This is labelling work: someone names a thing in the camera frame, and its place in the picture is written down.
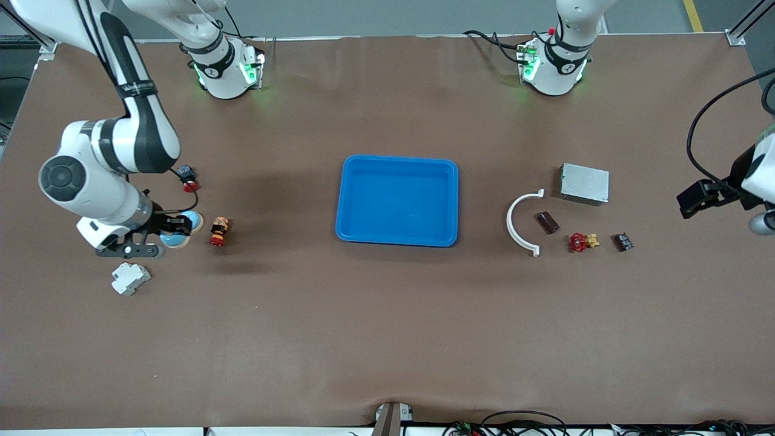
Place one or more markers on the dark block capacitor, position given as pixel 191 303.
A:
pixel 623 242

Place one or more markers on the red push button black base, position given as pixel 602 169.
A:
pixel 189 184

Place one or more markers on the blue plastic tray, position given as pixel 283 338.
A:
pixel 405 206

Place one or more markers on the metal table clamp bracket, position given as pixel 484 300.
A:
pixel 389 419

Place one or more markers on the white circuit breaker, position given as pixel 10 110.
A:
pixel 130 278

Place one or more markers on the dark cylindrical capacitor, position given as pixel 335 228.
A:
pixel 547 222

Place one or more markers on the red orange button switch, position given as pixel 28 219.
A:
pixel 218 231

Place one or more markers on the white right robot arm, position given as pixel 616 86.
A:
pixel 91 194

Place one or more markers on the brown table cover mat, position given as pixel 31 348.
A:
pixel 387 333

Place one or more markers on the light blue bell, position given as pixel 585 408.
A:
pixel 198 219
pixel 172 241

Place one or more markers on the aluminium frame post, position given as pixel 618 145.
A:
pixel 735 37
pixel 47 49

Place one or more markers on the white curved plastic bracket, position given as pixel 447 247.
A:
pixel 509 223

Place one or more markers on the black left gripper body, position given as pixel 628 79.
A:
pixel 737 174

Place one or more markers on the grey metal power supply box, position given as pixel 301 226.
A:
pixel 584 183

